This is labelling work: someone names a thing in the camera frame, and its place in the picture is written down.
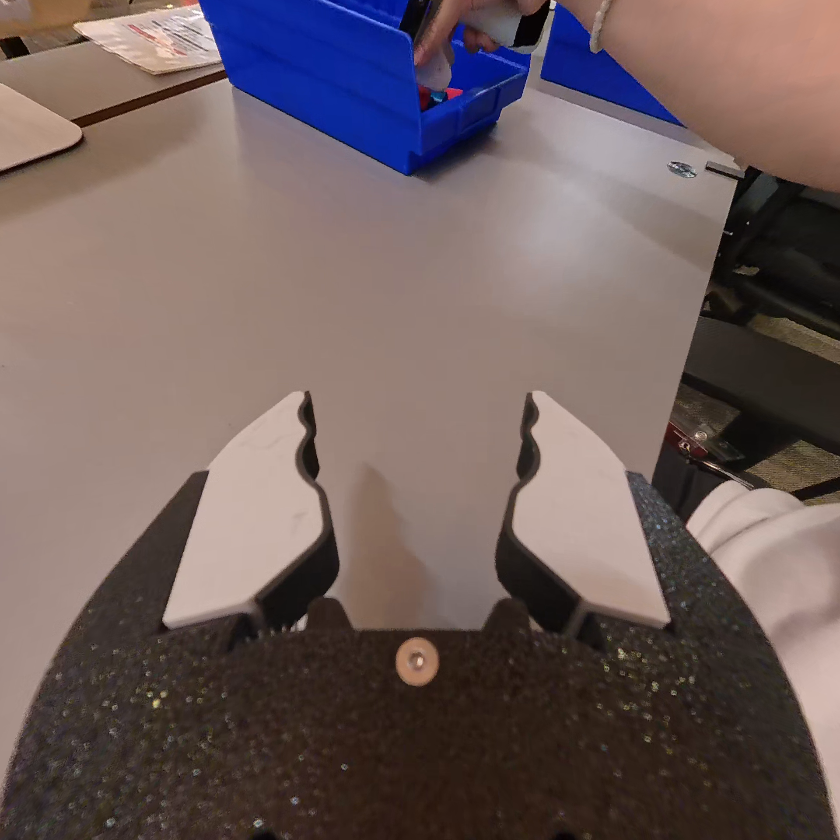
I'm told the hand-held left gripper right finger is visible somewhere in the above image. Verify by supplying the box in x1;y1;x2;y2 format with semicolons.
495;391;672;641

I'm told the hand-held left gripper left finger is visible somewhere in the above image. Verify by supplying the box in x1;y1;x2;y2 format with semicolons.
162;391;340;637

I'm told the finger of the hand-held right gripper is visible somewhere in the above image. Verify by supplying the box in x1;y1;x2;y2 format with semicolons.
416;51;455;90

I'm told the blue plastic bin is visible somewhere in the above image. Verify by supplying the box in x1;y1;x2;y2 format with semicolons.
539;0;683;127
198;0;531;175

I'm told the person's right forearm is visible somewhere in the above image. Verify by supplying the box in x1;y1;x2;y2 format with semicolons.
554;0;840;193

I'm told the person's right hand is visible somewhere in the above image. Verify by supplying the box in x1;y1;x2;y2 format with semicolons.
413;3;505;67

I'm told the red and silver clip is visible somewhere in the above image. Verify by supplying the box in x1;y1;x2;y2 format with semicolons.
664;420;746;468

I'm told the person's white shirt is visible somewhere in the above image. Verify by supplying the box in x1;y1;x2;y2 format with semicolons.
686;482;840;840

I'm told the laminated paper sheet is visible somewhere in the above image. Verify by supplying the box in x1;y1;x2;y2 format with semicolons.
73;7;224;75

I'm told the white stand base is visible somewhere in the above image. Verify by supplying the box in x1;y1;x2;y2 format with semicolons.
0;84;83;173

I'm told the white bead bracelet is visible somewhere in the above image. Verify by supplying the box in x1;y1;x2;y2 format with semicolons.
588;0;619;55

